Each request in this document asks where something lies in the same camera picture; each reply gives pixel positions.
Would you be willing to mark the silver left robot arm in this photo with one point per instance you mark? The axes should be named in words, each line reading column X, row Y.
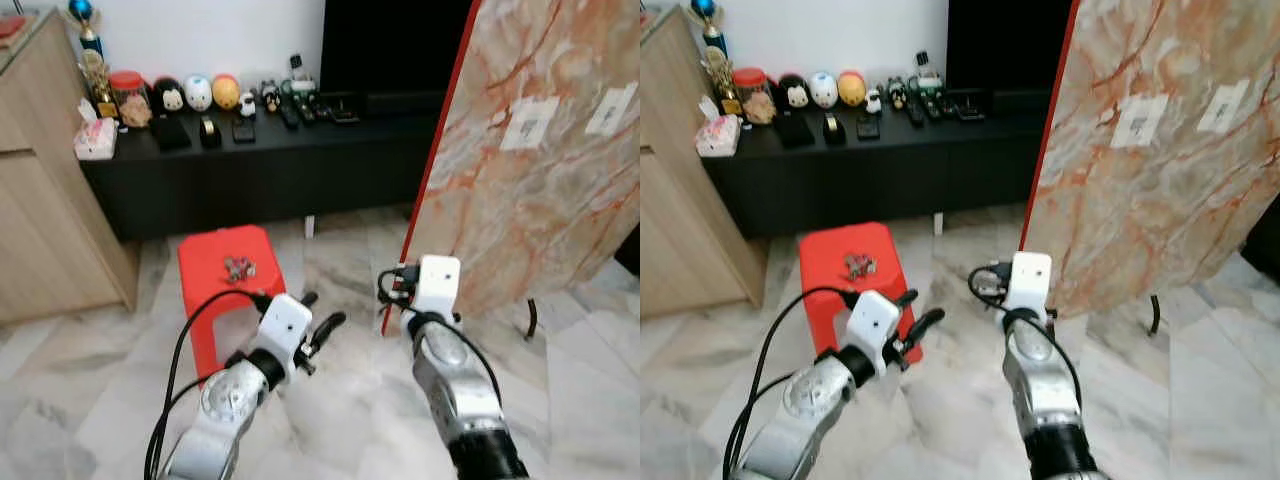
column 810, row 400
column 225, row 400

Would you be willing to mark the black remote control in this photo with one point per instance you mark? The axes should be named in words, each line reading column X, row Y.
column 934, row 108
column 914, row 112
column 950, row 105
column 289, row 115
column 325, row 108
column 309, row 111

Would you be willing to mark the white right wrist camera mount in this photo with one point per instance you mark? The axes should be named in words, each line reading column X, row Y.
column 1030, row 282
column 437, row 285

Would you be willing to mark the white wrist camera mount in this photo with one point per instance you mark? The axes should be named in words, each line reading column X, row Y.
column 283, row 325
column 872, row 325
column 1030, row 282
column 437, row 285

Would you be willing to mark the light wood cabinet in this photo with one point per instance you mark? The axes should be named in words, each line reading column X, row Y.
column 690, row 220
column 50, row 220

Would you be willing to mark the black table leg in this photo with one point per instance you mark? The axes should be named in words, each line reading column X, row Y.
column 532, row 320
column 1156, row 315

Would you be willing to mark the black low tv bench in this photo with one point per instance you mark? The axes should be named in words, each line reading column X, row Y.
column 260, row 180
column 890, row 180

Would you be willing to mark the black tape dispenser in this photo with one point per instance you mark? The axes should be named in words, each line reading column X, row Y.
column 210, row 132
column 834, row 129

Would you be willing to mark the gold trophy with blue ball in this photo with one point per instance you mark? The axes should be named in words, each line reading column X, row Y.
column 90, row 60
column 712, row 60

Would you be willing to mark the red plastic stool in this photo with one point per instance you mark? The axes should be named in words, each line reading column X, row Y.
column 830, row 270
column 215, row 300

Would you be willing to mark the yellow round plush toy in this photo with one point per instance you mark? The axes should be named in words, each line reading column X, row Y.
column 851, row 88
column 226, row 92

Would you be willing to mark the small white figurine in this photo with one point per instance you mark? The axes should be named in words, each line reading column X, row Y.
column 873, row 100
column 247, row 104

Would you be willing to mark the clear jar with red lid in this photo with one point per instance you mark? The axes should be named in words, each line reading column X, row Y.
column 752, row 97
column 129, row 100

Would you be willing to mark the bunch of metal keys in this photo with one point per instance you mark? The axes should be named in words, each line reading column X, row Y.
column 240, row 268
column 860, row 266

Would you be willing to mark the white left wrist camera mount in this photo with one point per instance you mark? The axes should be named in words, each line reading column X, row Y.
column 283, row 325
column 872, row 325

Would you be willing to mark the green and white desk gadget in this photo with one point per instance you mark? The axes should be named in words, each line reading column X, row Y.
column 299, row 80
column 926, row 76

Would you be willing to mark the small black box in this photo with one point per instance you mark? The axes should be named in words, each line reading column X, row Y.
column 244, row 130
column 868, row 127

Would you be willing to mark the white paper label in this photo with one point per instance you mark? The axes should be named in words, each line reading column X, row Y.
column 530, row 123
column 611, row 108
column 1139, row 121
column 1223, row 106

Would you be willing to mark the black flat tray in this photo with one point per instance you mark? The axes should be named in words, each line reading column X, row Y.
column 346, row 110
column 971, row 108

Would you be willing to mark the black round plush toy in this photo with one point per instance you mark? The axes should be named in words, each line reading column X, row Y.
column 168, row 97
column 794, row 94

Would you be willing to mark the black television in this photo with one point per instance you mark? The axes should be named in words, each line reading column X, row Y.
column 395, row 50
column 1010, row 50

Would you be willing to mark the marble pattern folding table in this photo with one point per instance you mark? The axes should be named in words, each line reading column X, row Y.
column 540, row 220
column 1170, row 220

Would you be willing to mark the black wallet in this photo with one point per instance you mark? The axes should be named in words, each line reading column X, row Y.
column 170, row 133
column 794, row 130

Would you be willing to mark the white round plush toy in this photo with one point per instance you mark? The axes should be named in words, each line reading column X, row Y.
column 198, row 94
column 823, row 90

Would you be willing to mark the small black figurine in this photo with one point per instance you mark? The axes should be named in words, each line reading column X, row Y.
column 896, row 93
column 270, row 97

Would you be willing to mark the pink tissue box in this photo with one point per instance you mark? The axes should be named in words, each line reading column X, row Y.
column 718, row 137
column 96, row 140

